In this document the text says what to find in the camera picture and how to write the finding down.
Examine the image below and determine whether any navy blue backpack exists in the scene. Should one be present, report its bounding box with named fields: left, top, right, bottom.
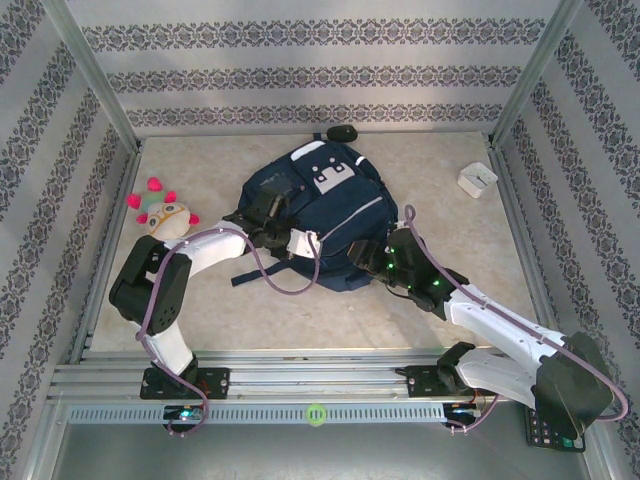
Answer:
left=230, top=133, right=401, bottom=294

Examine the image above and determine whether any white pink plush toy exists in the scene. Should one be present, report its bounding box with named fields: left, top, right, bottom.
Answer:
left=125, top=177, right=201, bottom=252

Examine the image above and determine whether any black oval object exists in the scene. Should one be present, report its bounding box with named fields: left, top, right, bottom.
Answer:
left=326, top=125, right=359, bottom=144

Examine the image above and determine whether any white square desk clock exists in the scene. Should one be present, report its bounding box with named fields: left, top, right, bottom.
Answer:
left=457, top=160, right=500, bottom=200

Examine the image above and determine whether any black desk calculator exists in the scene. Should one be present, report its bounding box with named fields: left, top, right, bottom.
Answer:
left=523, top=405, right=587, bottom=454

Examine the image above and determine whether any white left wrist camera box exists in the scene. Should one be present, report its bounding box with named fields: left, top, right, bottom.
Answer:
left=287, top=228, right=321, bottom=261

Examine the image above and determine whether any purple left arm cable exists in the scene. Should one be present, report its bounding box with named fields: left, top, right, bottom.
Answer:
left=135, top=227, right=324, bottom=440

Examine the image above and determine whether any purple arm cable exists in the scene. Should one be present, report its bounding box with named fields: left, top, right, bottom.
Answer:
left=403, top=203, right=629, bottom=435
left=135, top=227, right=324, bottom=440

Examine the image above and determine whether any aluminium side rail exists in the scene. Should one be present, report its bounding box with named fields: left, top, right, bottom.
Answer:
left=68, top=142, right=146, bottom=364
left=485, top=139, right=586, bottom=361

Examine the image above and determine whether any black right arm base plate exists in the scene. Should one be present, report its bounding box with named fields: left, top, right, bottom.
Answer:
left=405, top=364, right=499, bottom=400

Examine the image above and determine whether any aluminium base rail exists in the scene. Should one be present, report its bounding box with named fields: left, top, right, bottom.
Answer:
left=47, top=349, right=586, bottom=404

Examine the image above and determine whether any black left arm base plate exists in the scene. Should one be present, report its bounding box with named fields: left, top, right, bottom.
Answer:
left=140, top=367, right=231, bottom=401

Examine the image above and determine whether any grey slotted cable duct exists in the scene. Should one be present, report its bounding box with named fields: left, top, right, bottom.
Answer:
left=67, top=403, right=446, bottom=426

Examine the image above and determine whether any aluminium frame post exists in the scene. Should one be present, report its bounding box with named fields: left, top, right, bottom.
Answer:
left=42, top=0, right=141, bottom=151
left=489, top=0, right=586, bottom=149

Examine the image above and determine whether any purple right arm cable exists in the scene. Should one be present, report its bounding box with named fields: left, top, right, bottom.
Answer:
left=403, top=203, right=629, bottom=435

